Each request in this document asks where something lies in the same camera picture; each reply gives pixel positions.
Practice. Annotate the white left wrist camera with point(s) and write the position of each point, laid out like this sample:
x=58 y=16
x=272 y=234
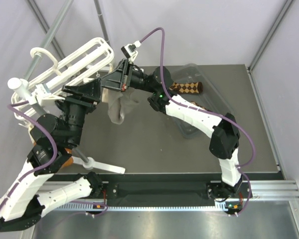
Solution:
x=44 y=96

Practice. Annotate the orange sock with cream cuff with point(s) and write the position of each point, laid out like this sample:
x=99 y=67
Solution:
x=42 y=152

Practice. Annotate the cream white ribbed sock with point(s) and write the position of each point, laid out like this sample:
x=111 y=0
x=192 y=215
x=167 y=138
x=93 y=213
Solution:
x=119 y=103

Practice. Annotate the brown orange argyle sock crumpled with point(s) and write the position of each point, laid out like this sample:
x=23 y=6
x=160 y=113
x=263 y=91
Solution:
x=199 y=105

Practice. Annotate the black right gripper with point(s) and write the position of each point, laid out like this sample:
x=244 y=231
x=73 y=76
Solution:
x=119 y=80

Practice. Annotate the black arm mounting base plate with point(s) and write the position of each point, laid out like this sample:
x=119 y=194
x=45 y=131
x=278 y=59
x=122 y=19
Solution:
x=168 y=194

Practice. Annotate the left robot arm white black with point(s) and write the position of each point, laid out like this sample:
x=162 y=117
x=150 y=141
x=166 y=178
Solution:
x=54 y=139

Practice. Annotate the brown orange argyle sock flat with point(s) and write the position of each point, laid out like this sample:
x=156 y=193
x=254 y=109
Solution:
x=187 y=88

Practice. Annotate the white plastic clip hanger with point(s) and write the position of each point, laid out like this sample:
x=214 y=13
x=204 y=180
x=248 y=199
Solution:
x=73 y=70

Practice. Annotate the clear plastic bin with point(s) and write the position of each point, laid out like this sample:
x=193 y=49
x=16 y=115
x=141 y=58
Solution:
x=211 y=99

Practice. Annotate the white pole joint connector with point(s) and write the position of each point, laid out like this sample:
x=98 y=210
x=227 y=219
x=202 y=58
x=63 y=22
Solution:
x=20 y=87

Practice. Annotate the aluminium frame rail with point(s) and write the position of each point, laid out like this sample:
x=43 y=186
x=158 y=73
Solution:
x=275 y=190

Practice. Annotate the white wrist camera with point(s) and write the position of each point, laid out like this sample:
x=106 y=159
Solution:
x=130 y=51
x=44 y=96

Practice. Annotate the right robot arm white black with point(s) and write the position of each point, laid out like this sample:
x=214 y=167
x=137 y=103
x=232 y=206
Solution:
x=222 y=130

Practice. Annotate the thin grey back stand pole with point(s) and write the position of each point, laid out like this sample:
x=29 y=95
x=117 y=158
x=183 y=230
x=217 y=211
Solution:
x=102 y=21

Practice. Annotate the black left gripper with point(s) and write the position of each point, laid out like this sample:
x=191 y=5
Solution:
x=88 y=95

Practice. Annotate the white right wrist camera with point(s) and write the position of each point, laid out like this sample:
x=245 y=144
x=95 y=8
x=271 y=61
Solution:
x=130 y=51

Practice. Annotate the white stand base foot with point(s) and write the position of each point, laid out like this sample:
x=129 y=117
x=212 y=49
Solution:
x=92 y=164

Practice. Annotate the grey metal stand pole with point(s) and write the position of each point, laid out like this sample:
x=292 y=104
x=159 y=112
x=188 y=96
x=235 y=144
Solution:
x=49 y=38

